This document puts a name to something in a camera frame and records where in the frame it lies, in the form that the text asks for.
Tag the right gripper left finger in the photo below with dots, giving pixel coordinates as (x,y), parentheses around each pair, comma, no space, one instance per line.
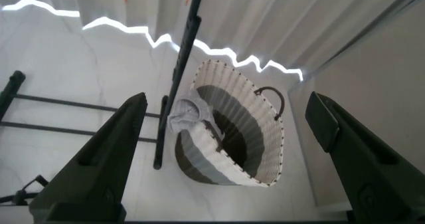
(93,171)

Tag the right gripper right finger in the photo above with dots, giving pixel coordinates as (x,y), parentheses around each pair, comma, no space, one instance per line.
(372,171)

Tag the pale grey shorts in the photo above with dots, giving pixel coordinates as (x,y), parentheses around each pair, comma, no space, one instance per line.
(186,112)

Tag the white laundry basket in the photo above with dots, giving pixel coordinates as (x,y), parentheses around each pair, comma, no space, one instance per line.
(232,81)

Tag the black clothes rack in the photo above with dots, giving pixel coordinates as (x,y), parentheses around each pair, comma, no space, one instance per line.
(191,28)

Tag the white curtain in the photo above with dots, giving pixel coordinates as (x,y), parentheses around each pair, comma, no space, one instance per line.
(265,18)

